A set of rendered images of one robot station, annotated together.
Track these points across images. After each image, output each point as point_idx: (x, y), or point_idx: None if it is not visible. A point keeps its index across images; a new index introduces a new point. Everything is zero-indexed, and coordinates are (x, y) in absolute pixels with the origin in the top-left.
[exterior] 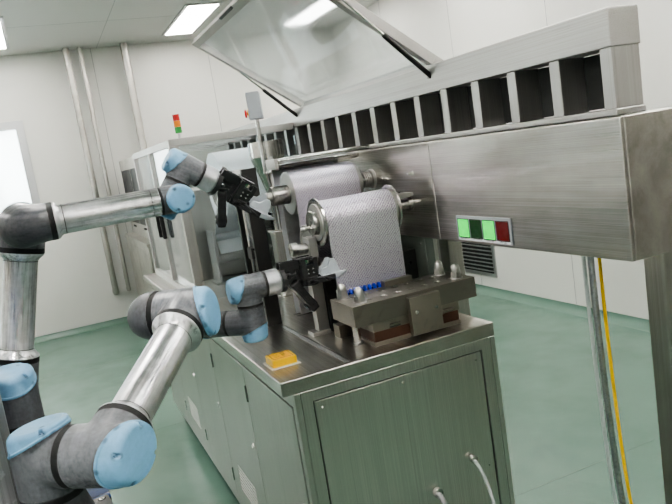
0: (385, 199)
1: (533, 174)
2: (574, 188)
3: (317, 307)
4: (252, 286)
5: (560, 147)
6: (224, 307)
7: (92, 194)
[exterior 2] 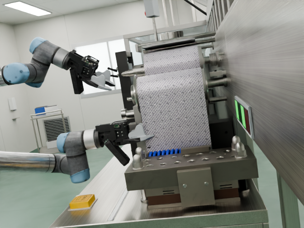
0: (193, 77)
1: (253, 51)
2: (273, 73)
3: (126, 163)
4: (71, 141)
5: (261, 6)
6: None
7: None
